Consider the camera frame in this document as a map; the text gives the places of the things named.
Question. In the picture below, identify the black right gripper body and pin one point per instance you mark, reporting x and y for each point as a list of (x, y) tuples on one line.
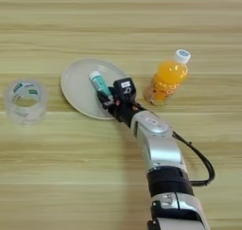
[(123, 111)]

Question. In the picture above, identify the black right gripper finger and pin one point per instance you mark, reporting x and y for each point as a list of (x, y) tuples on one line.
[(112, 92), (104, 99)]

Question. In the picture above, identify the teal and white glue stick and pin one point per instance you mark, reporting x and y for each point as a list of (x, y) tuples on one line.
[(99, 81)]

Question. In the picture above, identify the round beige plate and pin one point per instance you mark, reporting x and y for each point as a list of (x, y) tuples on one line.
[(78, 88)]

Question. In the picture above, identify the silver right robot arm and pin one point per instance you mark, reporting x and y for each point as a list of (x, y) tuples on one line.
[(159, 145)]

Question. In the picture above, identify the small black white-labelled box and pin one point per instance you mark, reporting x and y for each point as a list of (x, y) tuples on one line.
[(125, 88)]

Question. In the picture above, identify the orange juice bottle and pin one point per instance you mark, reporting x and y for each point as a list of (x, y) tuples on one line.
[(168, 79)]

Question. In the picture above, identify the clear tape roll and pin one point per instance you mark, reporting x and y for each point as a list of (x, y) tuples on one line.
[(15, 109)]

